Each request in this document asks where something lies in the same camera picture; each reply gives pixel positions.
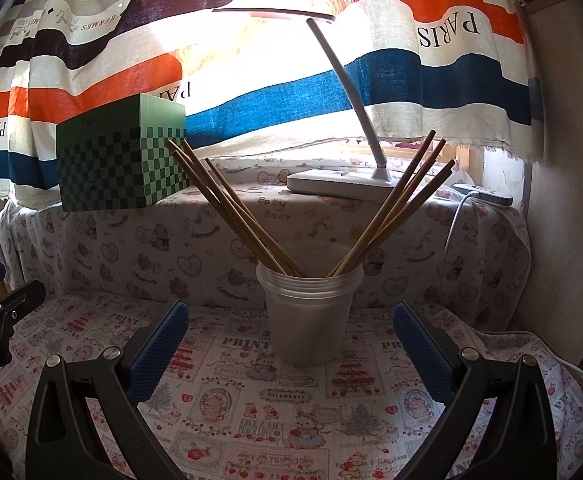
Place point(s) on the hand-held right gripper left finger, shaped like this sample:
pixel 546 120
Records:
pixel 161 345

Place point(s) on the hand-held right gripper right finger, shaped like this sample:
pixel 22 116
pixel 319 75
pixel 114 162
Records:
pixel 421 345

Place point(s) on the clear plastic container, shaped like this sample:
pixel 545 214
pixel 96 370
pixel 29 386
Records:
pixel 306 330

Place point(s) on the bundle of wooden chopsticks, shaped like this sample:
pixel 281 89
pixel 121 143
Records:
pixel 277 260

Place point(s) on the bear print cloth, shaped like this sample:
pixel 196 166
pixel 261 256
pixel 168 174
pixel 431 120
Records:
pixel 146 255

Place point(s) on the strawberry print tablecloth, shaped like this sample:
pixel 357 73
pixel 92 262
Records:
pixel 291 410

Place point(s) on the green checkered box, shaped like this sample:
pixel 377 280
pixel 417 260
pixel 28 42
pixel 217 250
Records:
pixel 116 175

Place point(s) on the white desk lamp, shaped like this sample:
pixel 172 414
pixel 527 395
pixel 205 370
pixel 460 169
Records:
pixel 331 182

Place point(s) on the light wooden board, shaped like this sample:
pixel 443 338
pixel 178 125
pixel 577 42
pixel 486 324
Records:
pixel 561 185

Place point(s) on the striped curtain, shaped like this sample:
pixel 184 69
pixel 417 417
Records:
pixel 411 80

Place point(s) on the wooden window frame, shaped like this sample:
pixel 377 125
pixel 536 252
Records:
pixel 476 165

